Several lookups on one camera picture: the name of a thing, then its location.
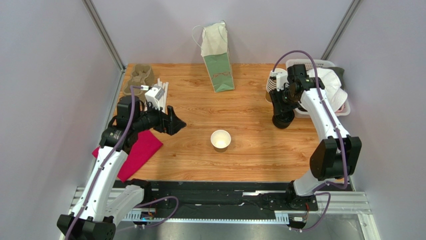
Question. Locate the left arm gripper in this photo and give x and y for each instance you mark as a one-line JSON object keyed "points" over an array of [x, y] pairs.
{"points": [[169, 122]]}

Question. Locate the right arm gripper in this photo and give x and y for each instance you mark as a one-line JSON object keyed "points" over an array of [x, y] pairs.
{"points": [[283, 121]]}

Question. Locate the stack of paper cups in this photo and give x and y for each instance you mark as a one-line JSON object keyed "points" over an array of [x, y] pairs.
{"points": [[271, 85]]}

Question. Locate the brown paper coffee cup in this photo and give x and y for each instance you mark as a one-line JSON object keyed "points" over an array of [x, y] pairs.
{"points": [[220, 140]]}

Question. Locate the stack of pulp cup carriers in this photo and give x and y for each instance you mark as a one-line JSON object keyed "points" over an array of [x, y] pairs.
{"points": [[140, 75]]}

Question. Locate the green white paper bag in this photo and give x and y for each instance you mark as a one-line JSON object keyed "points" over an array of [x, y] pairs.
{"points": [[213, 42]]}

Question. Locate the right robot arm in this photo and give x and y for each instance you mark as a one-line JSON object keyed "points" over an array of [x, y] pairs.
{"points": [[335, 158]]}

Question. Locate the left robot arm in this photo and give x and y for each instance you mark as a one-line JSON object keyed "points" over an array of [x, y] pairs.
{"points": [[93, 217]]}

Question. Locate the white paper straws bundle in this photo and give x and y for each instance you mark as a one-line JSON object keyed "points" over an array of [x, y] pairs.
{"points": [[163, 99]]}

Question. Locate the red folded cloth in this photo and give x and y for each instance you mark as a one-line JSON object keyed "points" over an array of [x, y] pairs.
{"points": [[144, 148]]}

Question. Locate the white plastic basket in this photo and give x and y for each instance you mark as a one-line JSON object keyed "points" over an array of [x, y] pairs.
{"points": [[300, 112]]}

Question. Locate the white bucket hat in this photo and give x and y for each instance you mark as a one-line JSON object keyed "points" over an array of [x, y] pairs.
{"points": [[332, 85]]}

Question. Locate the dark green cloth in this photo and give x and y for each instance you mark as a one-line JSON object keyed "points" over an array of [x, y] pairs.
{"points": [[340, 73]]}

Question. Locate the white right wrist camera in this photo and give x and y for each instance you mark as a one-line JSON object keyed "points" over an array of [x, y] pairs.
{"points": [[279, 78]]}

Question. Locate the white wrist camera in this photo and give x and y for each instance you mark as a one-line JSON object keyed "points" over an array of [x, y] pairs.
{"points": [[279, 78], [152, 96]]}

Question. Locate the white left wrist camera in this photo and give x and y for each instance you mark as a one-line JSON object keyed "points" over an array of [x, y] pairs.
{"points": [[152, 96]]}

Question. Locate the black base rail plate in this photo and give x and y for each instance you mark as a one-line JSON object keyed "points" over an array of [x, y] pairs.
{"points": [[225, 200]]}

